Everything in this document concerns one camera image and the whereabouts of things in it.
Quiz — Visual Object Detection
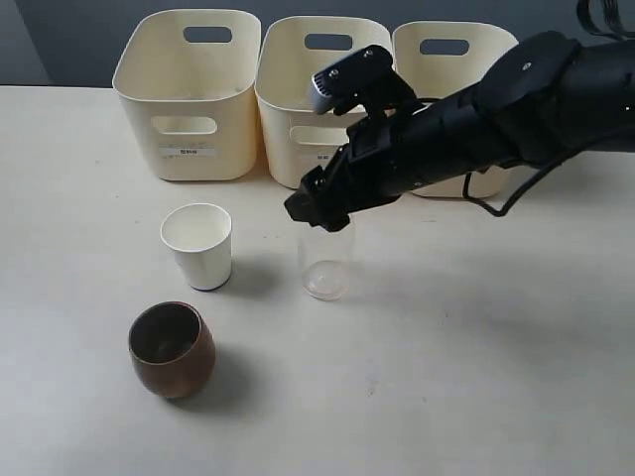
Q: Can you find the brown wooden cup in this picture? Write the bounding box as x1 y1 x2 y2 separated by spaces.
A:
128 300 216 400

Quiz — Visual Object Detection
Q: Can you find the cream plastic bin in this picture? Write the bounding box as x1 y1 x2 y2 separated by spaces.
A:
389 21 547 200
112 9 261 181
255 16 392 188

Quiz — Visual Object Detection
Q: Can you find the left cream plastic bin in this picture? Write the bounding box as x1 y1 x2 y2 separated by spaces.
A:
112 9 261 181

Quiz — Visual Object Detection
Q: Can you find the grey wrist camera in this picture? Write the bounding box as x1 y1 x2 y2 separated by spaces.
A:
309 45 417 117

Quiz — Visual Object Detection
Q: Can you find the black cable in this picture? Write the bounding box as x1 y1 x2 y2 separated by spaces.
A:
461 0 635 217

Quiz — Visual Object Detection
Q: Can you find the clear plastic bottle white cap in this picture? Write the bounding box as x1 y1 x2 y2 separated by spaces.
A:
296 221 355 301

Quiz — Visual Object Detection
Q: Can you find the middle cream plastic bin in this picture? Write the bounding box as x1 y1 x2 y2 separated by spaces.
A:
255 16 392 188

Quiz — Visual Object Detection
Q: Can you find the white paper cup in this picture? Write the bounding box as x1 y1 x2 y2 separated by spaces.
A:
160 203 232 292

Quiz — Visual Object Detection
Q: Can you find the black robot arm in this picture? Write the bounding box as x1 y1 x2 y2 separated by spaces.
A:
285 32 634 232

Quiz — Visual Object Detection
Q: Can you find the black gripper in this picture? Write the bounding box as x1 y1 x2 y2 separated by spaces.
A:
284 111 422 232

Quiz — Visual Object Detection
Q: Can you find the right cream plastic bin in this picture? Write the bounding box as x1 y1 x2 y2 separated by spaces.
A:
389 21 547 200

